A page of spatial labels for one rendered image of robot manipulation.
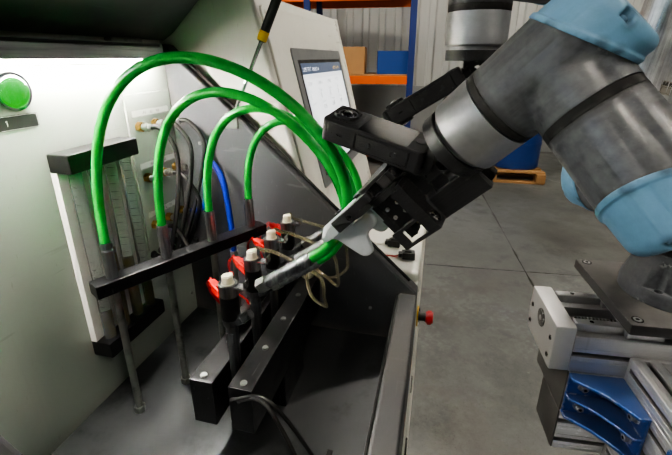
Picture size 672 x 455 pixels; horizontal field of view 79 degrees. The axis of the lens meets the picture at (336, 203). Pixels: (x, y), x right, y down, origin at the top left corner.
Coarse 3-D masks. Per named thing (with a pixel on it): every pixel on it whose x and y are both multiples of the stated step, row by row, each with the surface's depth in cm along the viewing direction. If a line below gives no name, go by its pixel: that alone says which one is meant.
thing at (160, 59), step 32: (160, 64) 49; (224, 64) 47; (288, 96) 46; (96, 128) 54; (320, 128) 47; (96, 160) 56; (96, 192) 58; (352, 192) 49; (96, 224) 60; (320, 256) 52
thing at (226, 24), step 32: (224, 0) 80; (256, 0) 81; (192, 32) 84; (224, 32) 82; (256, 32) 80; (288, 32) 94; (320, 32) 120; (256, 64) 83; (288, 64) 91; (352, 96) 148; (288, 128) 86; (352, 160) 133
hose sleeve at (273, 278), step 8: (304, 256) 53; (288, 264) 54; (296, 264) 53; (304, 264) 53; (312, 264) 53; (272, 272) 55; (280, 272) 54; (288, 272) 54; (296, 272) 54; (264, 280) 55; (272, 280) 55; (280, 280) 55
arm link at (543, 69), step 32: (576, 0) 27; (608, 0) 26; (544, 32) 29; (576, 32) 27; (608, 32) 26; (640, 32) 26; (512, 64) 30; (544, 64) 29; (576, 64) 28; (608, 64) 27; (480, 96) 32; (512, 96) 31; (544, 96) 29; (576, 96) 28; (512, 128) 32; (544, 128) 30
